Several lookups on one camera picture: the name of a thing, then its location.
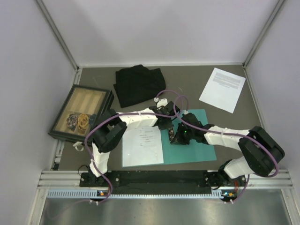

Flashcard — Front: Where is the black folder clip mechanism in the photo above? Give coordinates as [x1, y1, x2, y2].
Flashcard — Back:
[168, 127, 175, 142]

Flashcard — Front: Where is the gold bracelet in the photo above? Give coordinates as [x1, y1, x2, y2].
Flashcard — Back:
[77, 113, 91, 135]

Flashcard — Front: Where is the white zip tie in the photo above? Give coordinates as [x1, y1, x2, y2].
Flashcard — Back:
[73, 142, 84, 151]

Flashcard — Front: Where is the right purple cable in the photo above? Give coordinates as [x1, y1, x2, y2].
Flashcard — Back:
[173, 95, 281, 204]

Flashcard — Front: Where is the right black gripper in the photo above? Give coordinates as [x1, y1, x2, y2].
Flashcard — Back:
[172, 123, 195, 145]

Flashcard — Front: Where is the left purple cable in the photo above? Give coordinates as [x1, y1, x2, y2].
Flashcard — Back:
[84, 90, 186, 204]

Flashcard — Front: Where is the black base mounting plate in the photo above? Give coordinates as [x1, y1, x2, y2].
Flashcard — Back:
[79, 170, 244, 195]

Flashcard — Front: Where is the black folded cloth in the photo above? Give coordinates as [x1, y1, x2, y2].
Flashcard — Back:
[113, 65, 166, 108]

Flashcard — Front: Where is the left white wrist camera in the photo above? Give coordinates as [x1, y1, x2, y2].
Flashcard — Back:
[154, 97, 168, 108]

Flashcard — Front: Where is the purple cable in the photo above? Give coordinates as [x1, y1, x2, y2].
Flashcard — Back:
[84, 90, 186, 204]
[173, 95, 281, 204]

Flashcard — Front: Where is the dark beaded bracelet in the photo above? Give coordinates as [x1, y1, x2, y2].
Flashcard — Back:
[66, 113, 79, 129]

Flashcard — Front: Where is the grey slotted cable duct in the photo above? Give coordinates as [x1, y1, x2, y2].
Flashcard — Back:
[47, 189, 236, 199]

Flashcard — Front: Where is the white paper sheet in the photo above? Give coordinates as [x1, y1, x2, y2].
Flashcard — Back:
[199, 68, 246, 113]
[122, 127, 164, 167]

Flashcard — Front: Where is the teal file folder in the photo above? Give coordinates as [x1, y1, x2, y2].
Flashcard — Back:
[160, 108, 218, 165]

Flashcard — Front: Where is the black glass-lid display box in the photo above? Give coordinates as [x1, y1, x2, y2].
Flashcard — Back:
[48, 84, 114, 143]

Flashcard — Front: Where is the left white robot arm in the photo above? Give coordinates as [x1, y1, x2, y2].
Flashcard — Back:
[79, 102, 181, 187]

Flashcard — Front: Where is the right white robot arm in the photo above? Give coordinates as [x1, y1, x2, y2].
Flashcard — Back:
[170, 113, 285, 187]

